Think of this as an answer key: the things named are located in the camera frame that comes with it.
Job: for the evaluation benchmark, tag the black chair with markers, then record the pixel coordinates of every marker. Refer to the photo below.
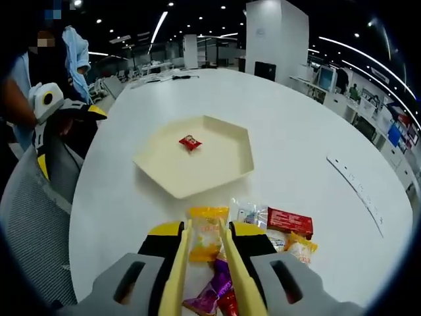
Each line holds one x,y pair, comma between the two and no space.
264,70

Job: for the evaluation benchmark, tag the clear blue-print food packet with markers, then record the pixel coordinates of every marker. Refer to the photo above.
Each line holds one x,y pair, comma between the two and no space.
250,212

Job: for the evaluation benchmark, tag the small red candy food packet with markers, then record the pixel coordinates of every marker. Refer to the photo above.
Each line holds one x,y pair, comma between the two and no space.
190,142

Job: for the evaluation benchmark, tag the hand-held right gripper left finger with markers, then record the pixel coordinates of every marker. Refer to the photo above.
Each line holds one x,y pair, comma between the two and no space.
131,289

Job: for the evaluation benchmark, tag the beige hexagonal container tray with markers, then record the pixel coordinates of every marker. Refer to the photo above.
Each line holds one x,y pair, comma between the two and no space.
213,164

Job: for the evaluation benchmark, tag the white square pillar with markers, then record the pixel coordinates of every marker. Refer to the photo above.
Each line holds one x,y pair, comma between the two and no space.
276,33

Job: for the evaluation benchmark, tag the blue screen kiosk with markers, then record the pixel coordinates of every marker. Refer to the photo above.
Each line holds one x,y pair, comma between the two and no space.
327,77

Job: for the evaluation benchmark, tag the row of white cabinets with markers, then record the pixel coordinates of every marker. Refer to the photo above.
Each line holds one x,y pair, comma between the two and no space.
378,131

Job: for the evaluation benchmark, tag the purple food snack packet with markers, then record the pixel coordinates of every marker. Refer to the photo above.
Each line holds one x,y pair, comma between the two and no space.
210,293

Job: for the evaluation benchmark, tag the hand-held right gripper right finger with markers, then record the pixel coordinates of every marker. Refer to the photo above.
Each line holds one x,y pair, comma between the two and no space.
289,289

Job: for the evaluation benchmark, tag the person's clothed torso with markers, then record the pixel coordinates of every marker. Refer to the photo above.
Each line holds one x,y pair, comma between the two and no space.
77,56

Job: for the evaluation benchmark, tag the small black object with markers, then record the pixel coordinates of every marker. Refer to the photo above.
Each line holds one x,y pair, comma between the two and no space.
185,77

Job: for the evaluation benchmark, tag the person's left hand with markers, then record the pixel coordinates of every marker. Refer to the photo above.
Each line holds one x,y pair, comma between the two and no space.
63,126

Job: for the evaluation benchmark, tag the long red food bar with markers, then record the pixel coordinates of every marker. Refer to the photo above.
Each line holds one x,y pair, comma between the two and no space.
230,304
289,222

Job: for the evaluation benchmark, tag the orange white candy food packet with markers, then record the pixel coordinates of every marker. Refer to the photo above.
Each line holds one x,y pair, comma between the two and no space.
302,248
207,233

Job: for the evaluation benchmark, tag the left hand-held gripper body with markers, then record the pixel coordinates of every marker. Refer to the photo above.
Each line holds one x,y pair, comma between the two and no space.
46,98

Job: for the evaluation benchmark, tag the grey mesh office chair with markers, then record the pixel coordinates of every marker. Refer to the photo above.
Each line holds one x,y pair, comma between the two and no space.
33,214

